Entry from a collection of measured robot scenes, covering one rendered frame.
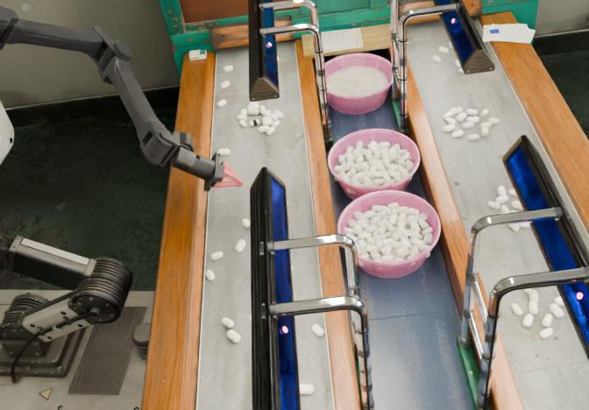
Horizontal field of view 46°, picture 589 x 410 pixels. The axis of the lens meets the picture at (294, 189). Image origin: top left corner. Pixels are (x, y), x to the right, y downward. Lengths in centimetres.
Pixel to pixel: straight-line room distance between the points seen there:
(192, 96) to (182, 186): 46
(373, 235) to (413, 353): 35
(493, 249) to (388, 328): 33
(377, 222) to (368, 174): 19
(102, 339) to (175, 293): 42
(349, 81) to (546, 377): 124
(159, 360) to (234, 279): 29
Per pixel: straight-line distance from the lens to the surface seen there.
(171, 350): 166
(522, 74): 238
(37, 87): 384
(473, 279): 144
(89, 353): 211
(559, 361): 163
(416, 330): 172
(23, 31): 194
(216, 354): 166
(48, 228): 328
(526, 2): 275
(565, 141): 212
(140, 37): 358
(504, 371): 157
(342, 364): 156
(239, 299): 174
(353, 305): 122
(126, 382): 201
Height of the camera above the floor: 207
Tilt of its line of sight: 42 degrees down
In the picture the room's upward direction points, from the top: 9 degrees counter-clockwise
